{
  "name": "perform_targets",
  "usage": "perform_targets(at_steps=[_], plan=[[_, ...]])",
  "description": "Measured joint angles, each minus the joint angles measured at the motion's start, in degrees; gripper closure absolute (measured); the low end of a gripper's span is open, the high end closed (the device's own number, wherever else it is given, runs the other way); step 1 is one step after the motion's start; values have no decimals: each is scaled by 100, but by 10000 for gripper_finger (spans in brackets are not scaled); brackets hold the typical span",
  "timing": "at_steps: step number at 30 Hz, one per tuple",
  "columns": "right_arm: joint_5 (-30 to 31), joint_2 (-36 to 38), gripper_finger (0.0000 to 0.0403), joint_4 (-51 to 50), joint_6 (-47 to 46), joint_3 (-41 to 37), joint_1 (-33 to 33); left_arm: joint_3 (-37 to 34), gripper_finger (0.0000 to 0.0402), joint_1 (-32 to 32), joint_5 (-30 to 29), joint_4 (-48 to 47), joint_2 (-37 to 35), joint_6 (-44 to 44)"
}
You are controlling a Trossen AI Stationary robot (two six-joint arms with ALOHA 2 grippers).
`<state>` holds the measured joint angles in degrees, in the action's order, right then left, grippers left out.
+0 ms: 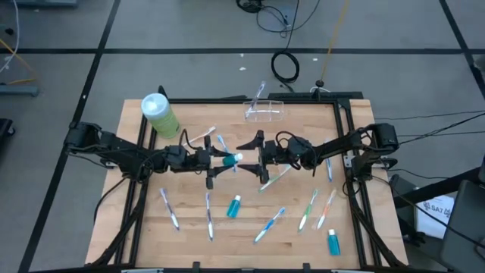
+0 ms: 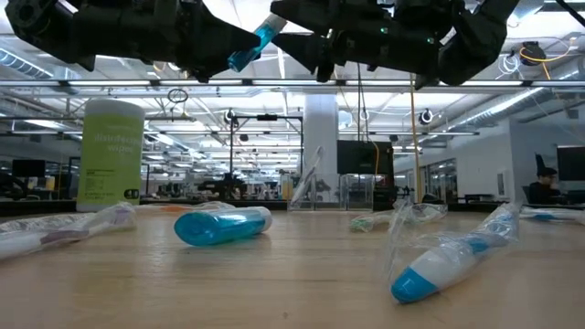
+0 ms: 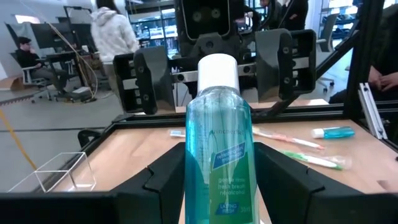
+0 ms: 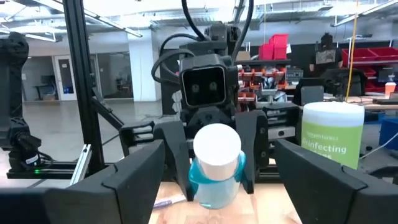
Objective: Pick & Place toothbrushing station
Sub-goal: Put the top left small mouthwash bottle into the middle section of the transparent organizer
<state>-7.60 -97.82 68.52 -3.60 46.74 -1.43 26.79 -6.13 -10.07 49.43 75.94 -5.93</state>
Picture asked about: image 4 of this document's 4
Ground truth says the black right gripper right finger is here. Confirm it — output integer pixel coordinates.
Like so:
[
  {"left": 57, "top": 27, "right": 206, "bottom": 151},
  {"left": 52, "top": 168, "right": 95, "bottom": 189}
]
[{"left": 275, "top": 139, "right": 383, "bottom": 224}]

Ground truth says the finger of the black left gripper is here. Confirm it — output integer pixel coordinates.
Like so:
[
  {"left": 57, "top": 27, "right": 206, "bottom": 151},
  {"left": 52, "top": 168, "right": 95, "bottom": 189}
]
[
  {"left": 154, "top": 120, "right": 196, "bottom": 202},
  {"left": 235, "top": 109, "right": 270, "bottom": 195}
]

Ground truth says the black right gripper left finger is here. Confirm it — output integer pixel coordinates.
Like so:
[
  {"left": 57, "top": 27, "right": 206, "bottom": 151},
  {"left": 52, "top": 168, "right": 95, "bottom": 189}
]
[{"left": 67, "top": 139, "right": 166, "bottom": 224}]

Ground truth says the teal mouthwash bottle white cap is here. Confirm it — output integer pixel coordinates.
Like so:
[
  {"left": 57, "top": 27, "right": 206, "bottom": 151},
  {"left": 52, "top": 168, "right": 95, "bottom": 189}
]
[{"left": 188, "top": 123, "right": 247, "bottom": 210}]

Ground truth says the purple toothbrush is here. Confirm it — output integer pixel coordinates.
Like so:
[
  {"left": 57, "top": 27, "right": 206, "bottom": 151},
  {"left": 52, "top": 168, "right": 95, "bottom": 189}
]
[{"left": 153, "top": 194, "right": 187, "bottom": 210}]

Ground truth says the green disinfecting wipes canister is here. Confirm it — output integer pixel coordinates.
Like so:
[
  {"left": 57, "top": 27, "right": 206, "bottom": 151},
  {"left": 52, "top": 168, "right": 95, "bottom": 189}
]
[{"left": 300, "top": 101, "right": 365, "bottom": 170}]

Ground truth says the small parts drawer shelf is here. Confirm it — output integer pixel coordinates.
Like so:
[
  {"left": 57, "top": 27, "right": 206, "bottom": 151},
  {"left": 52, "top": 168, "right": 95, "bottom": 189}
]
[{"left": 237, "top": 59, "right": 292, "bottom": 105}]

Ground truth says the black office chair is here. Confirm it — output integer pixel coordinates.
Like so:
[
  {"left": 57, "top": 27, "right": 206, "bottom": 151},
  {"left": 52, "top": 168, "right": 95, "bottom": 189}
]
[
  {"left": 322, "top": 67, "right": 368, "bottom": 98},
  {"left": 293, "top": 77, "right": 326, "bottom": 106}
]

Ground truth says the red storage bin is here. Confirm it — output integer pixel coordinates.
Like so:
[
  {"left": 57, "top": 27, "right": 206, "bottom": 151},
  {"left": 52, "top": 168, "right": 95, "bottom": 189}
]
[
  {"left": 268, "top": 33, "right": 290, "bottom": 60},
  {"left": 257, "top": 42, "right": 275, "bottom": 61}
]

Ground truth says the blue storage bin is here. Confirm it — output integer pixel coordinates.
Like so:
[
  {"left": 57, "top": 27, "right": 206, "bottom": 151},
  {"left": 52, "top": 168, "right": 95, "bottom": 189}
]
[{"left": 378, "top": 117, "right": 398, "bottom": 151}]

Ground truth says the person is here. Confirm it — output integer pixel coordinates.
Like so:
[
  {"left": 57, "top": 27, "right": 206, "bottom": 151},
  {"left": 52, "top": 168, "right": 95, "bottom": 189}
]
[{"left": 308, "top": 32, "right": 344, "bottom": 78}]

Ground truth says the paper cup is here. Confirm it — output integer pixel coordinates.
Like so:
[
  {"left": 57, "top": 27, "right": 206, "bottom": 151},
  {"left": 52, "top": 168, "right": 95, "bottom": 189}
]
[{"left": 384, "top": 82, "right": 397, "bottom": 99}]

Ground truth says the white door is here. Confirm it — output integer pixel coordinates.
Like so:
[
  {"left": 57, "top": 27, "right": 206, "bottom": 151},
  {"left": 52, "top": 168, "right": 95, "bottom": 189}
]
[{"left": 53, "top": 55, "right": 78, "bottom": 101}]

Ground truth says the red shelf bin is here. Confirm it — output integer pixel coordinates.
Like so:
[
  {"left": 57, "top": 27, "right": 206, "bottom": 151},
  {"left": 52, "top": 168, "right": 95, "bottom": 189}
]
[
  {"left": 368, "top": 46, "right": 398, "bottom": 62},
  {"left": 341, "top": 48, "right": 379, "bottom": 67}
]

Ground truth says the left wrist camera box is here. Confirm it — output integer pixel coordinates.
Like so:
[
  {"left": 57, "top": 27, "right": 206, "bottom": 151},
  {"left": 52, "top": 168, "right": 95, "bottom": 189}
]
[{"left": 179, "top": 54, "right": 227, "bottom": 109}]

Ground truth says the silver angled bracket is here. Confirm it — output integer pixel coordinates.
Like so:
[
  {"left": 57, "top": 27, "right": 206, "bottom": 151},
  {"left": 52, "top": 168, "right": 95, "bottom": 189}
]
[{"left": 69, "top": 143, "right": 93, "bottom": 187}]

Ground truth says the white cable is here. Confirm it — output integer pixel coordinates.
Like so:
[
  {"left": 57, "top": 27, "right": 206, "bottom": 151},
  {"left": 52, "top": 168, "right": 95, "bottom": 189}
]
[{"left": 358, "top": 133, "right": 398, "bottom": 161}]

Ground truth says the black table frame rail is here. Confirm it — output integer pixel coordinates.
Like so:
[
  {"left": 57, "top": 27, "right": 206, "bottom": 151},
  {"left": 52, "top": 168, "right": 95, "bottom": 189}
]
[{"left": 6, "top": 161, "right": 109, "bottom": 180}]

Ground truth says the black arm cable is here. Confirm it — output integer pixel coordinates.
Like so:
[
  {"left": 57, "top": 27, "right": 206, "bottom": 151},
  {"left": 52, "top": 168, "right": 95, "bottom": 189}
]
[
  {"left": 181, "top": 0, "right": 206, "bottom": 42},
  {"left": 159, "top": 32, "right": 200, "bottom": 58},
  {"left": 150, "top": 49, "right": 195, "bottom": 85},
  {"left": 231, "top": 0, "right": 255, "bottom": 62}
]

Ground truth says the black diagonal frame brace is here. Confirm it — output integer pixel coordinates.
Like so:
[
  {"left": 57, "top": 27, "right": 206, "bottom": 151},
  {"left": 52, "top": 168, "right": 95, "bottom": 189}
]
[{"left": 91, "top": 88, "right": 125, "bottom": 131}]

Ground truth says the black frame post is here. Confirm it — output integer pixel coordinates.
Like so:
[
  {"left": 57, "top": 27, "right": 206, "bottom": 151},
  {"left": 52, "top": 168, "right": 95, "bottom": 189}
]
[{"left": 63, "top": 0, "right": 106, "bottom": 175}]

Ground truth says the yellow hanging cable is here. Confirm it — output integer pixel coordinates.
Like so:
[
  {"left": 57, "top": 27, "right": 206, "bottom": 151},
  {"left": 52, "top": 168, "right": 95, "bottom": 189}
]
[{"left": 345, "top": 0, "right": 361, "bottom": 103}]

